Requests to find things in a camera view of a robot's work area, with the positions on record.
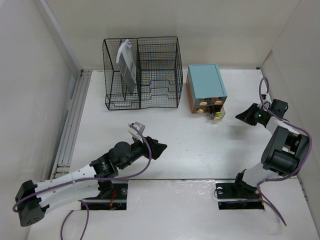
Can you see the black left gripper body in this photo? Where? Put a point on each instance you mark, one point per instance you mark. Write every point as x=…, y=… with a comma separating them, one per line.
x=137, y=149

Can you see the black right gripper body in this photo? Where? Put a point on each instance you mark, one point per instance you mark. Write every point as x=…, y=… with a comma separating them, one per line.
x=259, y=115

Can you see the clear plastic drawer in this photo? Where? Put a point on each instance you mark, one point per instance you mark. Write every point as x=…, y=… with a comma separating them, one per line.
x=202, y=101
x=222, y=110
x=218, y=100
x=200, y=109

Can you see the grey paper swatch booklet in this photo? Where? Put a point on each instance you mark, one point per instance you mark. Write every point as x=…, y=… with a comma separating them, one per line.
x=126, y=65

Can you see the yellow cap black highlighter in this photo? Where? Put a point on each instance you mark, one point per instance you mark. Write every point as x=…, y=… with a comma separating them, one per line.
x=216, y=116

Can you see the purple cap black highlighter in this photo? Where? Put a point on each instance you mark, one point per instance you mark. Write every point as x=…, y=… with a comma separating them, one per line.
x=213, y=109

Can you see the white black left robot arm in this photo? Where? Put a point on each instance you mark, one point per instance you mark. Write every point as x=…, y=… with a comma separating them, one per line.
x=34, y=200

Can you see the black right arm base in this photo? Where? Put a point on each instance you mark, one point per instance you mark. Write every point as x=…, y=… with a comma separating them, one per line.
x=237, y=195

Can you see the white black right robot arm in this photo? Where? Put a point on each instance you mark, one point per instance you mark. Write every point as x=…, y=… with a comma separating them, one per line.
x=282, y=154

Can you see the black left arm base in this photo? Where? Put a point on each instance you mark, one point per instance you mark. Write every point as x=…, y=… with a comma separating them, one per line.
x=114, y=198

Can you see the teal orange drawer box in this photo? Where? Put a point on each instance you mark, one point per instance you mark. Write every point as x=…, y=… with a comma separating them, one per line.
x=204, y=81

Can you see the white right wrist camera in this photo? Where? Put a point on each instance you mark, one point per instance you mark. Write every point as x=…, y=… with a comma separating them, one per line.
x=267, y=101

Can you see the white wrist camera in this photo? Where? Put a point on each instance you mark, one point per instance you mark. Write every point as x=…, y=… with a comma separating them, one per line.
x=267, y=101
x=136, y=130

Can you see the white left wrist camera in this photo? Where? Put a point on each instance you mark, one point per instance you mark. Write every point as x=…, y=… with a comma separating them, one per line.
x=136, y=130

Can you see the aluminium rail left side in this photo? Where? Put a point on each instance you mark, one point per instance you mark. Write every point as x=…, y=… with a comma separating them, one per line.
x=67, y=141

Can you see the black wire mesh organizer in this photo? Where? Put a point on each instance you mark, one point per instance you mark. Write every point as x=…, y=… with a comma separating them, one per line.
x=159, y=79

